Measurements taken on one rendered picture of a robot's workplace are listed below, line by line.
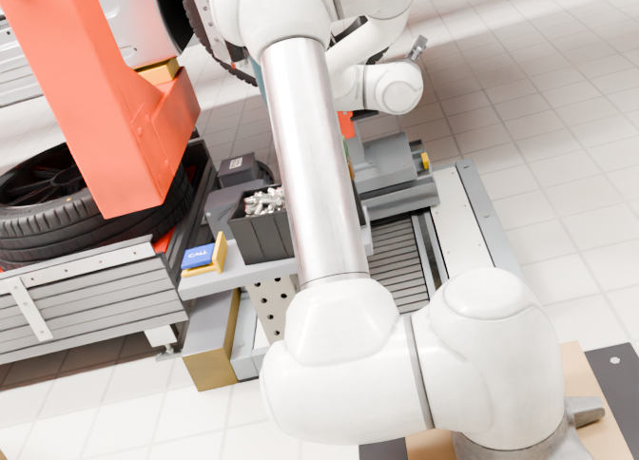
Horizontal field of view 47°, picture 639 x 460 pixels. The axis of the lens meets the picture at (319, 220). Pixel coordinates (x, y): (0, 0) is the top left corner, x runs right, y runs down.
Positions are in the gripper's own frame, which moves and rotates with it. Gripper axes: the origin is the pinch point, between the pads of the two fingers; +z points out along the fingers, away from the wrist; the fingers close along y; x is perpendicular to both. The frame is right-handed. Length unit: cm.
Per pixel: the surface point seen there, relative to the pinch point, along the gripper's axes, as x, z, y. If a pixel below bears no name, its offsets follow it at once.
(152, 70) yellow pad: 62, 7, -45
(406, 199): -24.5, 15.4, -40.4
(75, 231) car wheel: 55, -24, -87
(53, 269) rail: 53, -36, -93
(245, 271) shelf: 9, -65, -43
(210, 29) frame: 51, 0, -22
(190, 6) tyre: 60, 6, -22
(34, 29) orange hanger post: 76, -48, -29
